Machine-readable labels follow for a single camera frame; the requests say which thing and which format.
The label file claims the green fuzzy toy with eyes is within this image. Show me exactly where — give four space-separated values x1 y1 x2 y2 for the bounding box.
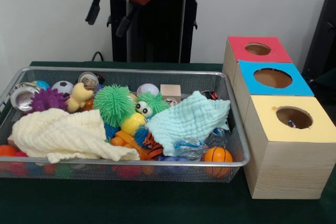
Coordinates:
135 92 170 119

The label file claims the wooden box with three holes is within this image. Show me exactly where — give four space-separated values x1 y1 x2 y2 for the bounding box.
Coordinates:
222 36 336 200

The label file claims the silver metal can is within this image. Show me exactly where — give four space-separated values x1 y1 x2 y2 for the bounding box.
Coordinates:
10 83 40 113

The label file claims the green spiky ball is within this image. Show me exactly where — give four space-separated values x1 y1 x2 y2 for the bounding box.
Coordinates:
93 84 136 127

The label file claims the yellow duck toy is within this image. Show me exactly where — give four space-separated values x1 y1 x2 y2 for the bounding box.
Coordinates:
65 82 95 113

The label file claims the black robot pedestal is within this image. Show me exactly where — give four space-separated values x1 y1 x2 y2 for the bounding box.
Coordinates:
101 0 211 64

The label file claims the black stand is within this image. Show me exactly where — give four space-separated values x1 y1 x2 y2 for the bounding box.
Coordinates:
301 0 336 83

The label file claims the metal mesh bin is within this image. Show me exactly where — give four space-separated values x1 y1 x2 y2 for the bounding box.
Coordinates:
0 66 250 184

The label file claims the cream waffle cloth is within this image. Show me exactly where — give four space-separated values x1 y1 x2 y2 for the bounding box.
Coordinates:
12 108 140 164

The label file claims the light blue waffle cloth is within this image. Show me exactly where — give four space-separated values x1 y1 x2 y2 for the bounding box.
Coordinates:
145 90 231 156

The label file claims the black cable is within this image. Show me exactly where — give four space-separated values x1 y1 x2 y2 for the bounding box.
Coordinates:
91 50 114 62

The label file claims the black white soccer ball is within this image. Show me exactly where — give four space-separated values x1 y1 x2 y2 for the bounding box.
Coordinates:
51 80 74 98

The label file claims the orange basketball toy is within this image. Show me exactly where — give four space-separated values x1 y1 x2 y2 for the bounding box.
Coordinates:
202 146 234 177

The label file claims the white baseball toy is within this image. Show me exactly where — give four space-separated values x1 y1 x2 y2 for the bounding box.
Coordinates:
136 83 160 96

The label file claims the small wooden cube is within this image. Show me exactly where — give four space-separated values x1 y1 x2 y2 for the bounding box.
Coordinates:
159 84 182 103

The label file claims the dark green tablecloth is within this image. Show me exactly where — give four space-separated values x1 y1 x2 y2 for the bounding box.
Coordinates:
313 68 336 98
0 61 336 224

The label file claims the purple spiky ball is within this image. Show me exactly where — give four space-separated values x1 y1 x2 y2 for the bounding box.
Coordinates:
30 87 69 112

